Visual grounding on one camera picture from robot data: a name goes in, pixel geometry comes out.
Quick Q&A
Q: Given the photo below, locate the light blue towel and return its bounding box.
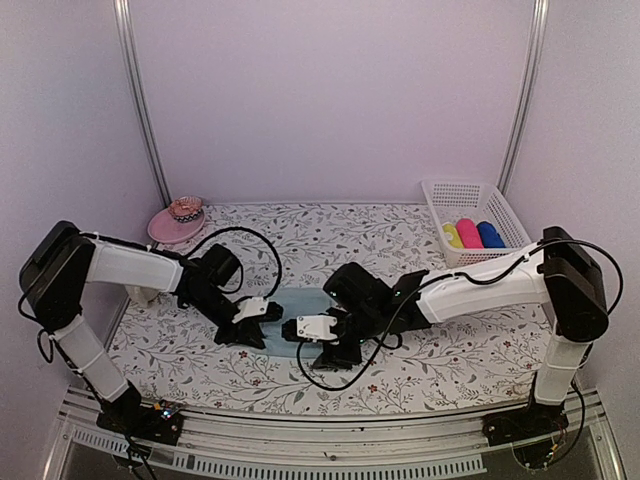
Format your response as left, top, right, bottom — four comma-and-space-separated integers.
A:
259, 289, 331, 359

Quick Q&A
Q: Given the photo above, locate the dark blue towel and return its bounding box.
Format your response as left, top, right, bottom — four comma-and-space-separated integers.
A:
476, 221, 506, 249

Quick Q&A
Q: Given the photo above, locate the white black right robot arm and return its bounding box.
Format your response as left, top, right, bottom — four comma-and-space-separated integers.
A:
281, 226, 618, 436

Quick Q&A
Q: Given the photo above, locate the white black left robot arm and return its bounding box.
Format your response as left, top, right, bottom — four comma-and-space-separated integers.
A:
17, 221, 283, 434

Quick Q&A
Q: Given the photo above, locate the cream ceramic mug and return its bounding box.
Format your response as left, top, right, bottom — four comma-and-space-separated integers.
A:
125, 285, 160, 308

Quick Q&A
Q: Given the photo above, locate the pink plate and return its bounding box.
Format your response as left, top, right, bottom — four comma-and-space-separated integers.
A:
147, 209, 205, 245

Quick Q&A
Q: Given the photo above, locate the yellow rolled towel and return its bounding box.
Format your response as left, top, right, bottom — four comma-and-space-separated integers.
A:
442, 223, 464, 249

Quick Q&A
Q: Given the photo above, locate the pink rolled towel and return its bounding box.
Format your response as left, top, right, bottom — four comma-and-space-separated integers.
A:
456, 218, 484, 249

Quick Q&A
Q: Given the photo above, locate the white plastic basket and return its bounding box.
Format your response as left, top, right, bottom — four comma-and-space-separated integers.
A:
421, 179, 532, 268

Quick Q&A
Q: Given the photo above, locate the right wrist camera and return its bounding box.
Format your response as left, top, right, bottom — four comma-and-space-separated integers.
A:
323, 262, 392, 319

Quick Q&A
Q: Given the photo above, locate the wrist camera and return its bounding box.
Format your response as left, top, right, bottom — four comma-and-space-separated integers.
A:
199, 244, 244, 294
323, 262, 392, 319

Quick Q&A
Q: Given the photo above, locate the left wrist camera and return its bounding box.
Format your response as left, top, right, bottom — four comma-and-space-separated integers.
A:
199, 244, 244, 294

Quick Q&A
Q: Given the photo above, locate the left black camera cable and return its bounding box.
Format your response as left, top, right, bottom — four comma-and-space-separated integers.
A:
184, 227, 283, 306

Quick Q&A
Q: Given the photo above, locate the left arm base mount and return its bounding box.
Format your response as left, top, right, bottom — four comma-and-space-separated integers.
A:
96, 396, 184, 446

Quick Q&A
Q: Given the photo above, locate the aluminium front rail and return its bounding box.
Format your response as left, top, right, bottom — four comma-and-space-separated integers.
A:
43, 388, 627, 479

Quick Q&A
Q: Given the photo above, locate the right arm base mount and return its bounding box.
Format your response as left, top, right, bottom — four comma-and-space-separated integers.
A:
482, 401, 569, 446

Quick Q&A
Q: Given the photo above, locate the left aluminium frame post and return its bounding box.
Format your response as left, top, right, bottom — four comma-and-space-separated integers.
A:
113, 0, 171, 207

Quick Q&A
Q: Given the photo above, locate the aluminium frame post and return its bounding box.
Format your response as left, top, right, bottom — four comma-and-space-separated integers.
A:
113, 0, 171, 207
497, 0, 550, 196

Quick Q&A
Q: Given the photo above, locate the right aluminium frame post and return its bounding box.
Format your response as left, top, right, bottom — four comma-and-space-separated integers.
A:
497, 0, 550, 196

